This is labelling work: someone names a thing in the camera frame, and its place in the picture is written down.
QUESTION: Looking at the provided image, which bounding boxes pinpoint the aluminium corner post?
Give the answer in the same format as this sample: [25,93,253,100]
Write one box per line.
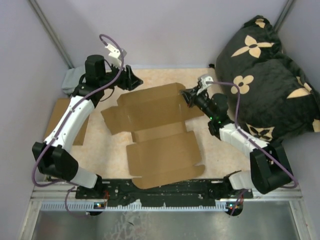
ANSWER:
[273,0,296,33]
[27,0,74,69]

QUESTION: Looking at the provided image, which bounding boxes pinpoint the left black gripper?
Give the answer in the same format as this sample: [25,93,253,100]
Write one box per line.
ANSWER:
[99,60,143,92]

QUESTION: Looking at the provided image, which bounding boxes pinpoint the black floral plush pillow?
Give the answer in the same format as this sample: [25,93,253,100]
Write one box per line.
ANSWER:
[215,15,320,142]

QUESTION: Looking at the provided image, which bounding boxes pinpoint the folded brown cardboard box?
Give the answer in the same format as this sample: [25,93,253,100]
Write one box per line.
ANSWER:
[44,97,89,146]

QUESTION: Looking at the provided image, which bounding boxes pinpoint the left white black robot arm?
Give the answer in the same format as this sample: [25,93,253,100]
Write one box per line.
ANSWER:
[32,53,143,199]

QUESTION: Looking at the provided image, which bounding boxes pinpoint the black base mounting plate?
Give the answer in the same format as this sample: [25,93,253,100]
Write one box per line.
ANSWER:
[75,178,241,210]

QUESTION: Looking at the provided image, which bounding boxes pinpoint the aluminium frame rail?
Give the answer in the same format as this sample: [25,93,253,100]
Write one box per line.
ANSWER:
[19,179,311,240]

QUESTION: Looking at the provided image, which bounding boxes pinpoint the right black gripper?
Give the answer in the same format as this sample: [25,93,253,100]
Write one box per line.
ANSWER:
[180,85,215,120]

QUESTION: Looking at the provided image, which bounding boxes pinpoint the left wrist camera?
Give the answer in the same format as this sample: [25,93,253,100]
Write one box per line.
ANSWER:
[105,43,122,68]

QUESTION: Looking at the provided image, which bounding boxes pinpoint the grey folded cloth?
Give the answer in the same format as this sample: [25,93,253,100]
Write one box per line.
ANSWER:
[61,65,85,95]

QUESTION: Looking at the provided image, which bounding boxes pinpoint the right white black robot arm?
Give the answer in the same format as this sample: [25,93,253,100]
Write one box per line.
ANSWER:
[180,86,293,198]

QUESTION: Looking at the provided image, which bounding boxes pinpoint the left aluminium corner post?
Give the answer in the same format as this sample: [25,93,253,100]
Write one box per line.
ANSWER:
[27,0,74,69]

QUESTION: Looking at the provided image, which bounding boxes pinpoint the right aluminium corner post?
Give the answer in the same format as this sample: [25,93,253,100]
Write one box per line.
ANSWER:
[273,0,296,33]

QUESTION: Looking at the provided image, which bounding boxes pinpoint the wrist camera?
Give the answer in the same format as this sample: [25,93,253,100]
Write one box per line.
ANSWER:
[196,74,214,96]
[105,43,122,68]

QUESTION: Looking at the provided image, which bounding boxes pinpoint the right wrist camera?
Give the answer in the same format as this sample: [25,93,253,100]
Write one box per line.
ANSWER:
[196,74,214,96]

